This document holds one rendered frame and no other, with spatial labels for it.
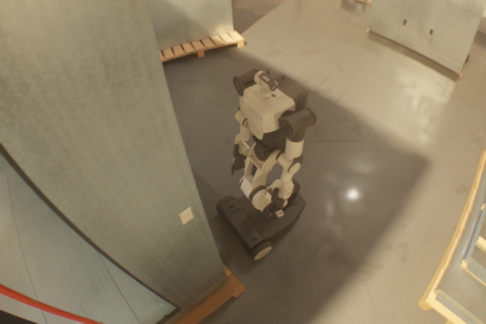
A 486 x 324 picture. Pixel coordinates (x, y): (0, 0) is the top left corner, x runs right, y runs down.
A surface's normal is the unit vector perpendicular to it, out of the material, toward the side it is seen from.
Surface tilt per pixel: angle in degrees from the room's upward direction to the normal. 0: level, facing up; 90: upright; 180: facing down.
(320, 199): 0
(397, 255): 0
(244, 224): 0
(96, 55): 90
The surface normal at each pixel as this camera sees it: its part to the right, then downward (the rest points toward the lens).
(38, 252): -0.04, -0.69
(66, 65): 0.67, 0.52
